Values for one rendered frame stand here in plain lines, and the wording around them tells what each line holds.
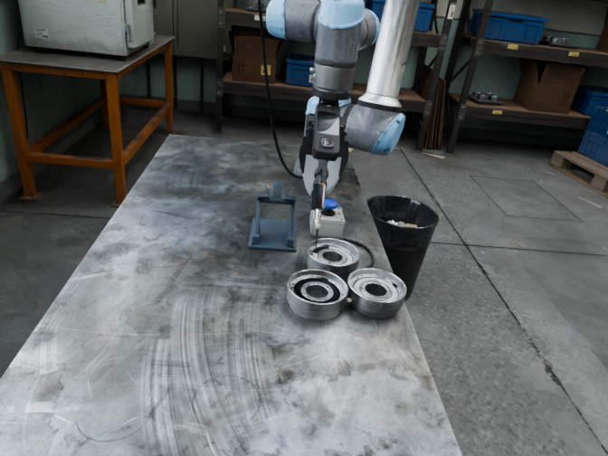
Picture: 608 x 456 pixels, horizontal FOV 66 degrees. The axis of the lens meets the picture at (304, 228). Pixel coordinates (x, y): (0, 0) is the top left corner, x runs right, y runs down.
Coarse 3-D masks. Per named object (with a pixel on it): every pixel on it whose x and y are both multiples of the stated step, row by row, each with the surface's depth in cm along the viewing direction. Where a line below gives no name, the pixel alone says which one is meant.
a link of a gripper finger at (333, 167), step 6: (330, 162) 91; (336, 162) 91; (330, 168) 92; (336, 168) 92; (330, 174) 92; (336, 174) 92; (330, 180) 93; (336, 180) 93; (330, 186) 94; (330, 192) 95
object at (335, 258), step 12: (324, 240) 97; (336, 240) 97; (324, 252) 94; (336, 252) 95; (348, 252) 95; (312, 264) 90; (324, 264) 88; (336, 264) 90; (348, 264) 89; (348, 276) 91
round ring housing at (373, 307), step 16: (352, 272) 86; (368, 272) 88; (384, 272) 88; (352, 288) 82; (368, 288) 86; (384, 288) 86; (400, 288) 86; (352, 304) 83; (368, 304) 80; (384, 304) 80; (400, 304) 82
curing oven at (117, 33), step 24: (24, 0) 246; (48, 0) 246; (72, 0) 247; (96, 0) 247; (120, 0) 248; (144, 0) 277; (24, 24) 251; (48, 24) 252; (72, 24) 252; (96, 24) 253; (120, 24) 253; (144, 24) 276; (72, 48) 258; (96, 48) 258; (120, 48) 259
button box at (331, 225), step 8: (336, 208) 109; (312, 216) 105; (328, 216) 105; (336, 216) 105; (312, 224) 104; (320, 224) 104; (328, 224) 104; (336, 224) 104; (344, 224) 104; (312, 232) 104; (320, 232) 105; (328, 232) 105; (336, 232) 105
